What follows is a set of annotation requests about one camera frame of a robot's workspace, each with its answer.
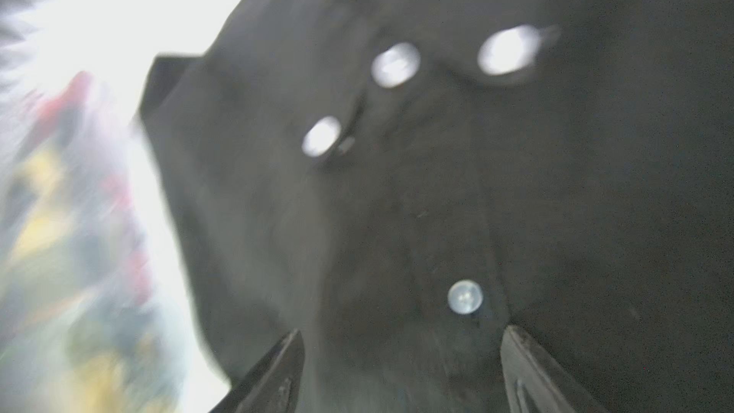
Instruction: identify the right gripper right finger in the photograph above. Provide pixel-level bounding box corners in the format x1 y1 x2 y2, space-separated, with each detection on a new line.
500 325 607 413

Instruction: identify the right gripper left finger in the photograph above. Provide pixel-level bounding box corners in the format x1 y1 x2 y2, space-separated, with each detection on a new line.
210 330 305 413

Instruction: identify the clear plastic vacuum bag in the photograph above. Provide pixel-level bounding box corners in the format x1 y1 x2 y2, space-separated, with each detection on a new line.
1 0 229 412

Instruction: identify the yellow plaid shirt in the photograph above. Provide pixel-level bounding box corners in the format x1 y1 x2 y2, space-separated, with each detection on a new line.
1 143 184 412

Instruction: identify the red black plaid shirt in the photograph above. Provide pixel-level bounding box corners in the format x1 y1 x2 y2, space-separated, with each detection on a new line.
1 72 153 313

